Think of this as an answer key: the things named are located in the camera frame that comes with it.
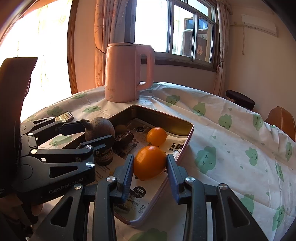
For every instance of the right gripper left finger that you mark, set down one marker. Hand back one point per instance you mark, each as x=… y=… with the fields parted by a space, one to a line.
x=123 y=176

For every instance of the right pink curtain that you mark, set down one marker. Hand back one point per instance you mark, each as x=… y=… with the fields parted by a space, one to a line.
x=224 y=10

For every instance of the pink curtain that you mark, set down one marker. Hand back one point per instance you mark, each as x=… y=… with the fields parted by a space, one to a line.
x=224 y=10
x=108 y=20

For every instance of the smooth round orange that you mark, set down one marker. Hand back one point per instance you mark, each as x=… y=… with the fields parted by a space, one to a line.
x=156 y=136

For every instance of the left hand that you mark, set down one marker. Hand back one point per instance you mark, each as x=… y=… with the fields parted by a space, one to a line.
x=15 y=216

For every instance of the brown pear-shaped fruit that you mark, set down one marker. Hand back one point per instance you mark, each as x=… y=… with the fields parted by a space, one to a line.
x=97 y=128

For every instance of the white wall air conditioner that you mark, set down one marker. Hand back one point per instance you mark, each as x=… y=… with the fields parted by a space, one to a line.
x=260 y=24

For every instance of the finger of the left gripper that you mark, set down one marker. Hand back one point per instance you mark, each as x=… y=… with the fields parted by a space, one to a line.
x=47 y=128
x=84 y=151

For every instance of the printed paper in tin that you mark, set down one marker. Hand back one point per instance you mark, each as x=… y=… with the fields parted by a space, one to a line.
x=146 y=192

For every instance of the black round stool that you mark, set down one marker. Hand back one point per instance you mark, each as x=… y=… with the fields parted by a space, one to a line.
x=240 y=99

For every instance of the yellow-brown longan fruit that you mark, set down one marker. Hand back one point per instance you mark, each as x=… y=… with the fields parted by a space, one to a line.
x=120 y=129

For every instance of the black phone on table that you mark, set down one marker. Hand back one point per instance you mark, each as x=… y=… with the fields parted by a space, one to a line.
x=65 y=117

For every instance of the dark chocolate pastry front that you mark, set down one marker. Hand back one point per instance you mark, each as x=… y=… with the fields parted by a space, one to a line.
x=122 y=140

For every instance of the chocolate-coated cake roll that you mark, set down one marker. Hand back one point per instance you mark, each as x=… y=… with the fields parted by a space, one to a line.
x=103 y=155

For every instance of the pink electric kettle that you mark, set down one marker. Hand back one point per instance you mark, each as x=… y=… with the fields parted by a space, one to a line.
x=123 y=69

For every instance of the brown leather chair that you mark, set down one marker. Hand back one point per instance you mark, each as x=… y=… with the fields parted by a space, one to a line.
x=282 y=119

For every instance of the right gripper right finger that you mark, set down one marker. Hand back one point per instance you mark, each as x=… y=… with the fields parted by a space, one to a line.
x=177 y=175

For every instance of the small orange kumquat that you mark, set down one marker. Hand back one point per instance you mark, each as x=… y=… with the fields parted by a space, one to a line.
x=149 y=162

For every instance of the wooden-framed window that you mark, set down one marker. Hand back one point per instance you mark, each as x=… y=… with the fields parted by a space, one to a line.
x=182 y=33

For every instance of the layered cake slice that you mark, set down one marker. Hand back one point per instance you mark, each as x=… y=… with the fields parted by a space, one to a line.
x=123 y=199

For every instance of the white green-cloud tablecloth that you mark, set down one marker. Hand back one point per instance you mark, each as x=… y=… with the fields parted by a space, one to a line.
x=229 y=145

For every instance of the pink rectangular tin box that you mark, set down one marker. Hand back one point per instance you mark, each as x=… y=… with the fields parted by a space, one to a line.
x=148 y=115

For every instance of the left pink curtain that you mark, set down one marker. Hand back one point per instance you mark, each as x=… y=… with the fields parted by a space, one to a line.
x=108 y=20

